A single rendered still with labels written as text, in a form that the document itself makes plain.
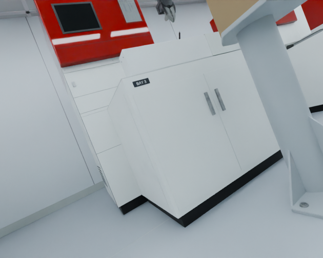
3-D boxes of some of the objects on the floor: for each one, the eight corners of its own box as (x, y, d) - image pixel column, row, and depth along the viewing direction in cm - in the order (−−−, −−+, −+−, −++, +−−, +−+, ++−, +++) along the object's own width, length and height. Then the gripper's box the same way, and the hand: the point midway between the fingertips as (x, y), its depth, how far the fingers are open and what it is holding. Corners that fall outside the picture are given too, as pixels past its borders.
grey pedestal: (466, 169, 63) (382, -53, 62) (455, 250, 43) (331, -76, 42) (302, 166, 109) (251, 37, 107) (259, 204, 89) (197, 47, 87)
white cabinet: (145, 204, 146) (106, 109, 145) (228, 155, 185) (198, 81, 184) (185, 236, 87) (121, 78, 86) (294, 155, 127) (251, 45, 126)
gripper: (162, -3, 118) (175, 27, 118) (150, -2, 114) (163, 29, 115) (168, -15, 110) (181, 18, 110) (155, -14, 106) (168, 20, 107)
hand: (173, 19), depth 110 cm, fingers closed
